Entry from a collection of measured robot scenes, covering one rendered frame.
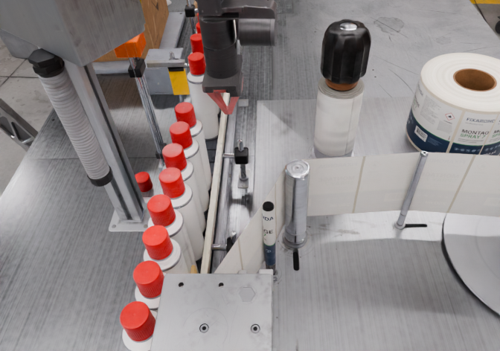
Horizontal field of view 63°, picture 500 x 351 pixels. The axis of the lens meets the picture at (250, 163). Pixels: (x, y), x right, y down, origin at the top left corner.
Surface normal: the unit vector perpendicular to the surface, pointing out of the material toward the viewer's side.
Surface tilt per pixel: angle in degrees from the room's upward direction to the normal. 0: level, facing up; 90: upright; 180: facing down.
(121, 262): 0
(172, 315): 0
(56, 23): 90
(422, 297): 0
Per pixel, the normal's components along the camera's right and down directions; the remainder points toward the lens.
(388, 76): -0.06, -0.69
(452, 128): -0.54, 0.62
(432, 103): -0.87, 0.38
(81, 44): 0.80, 0.40
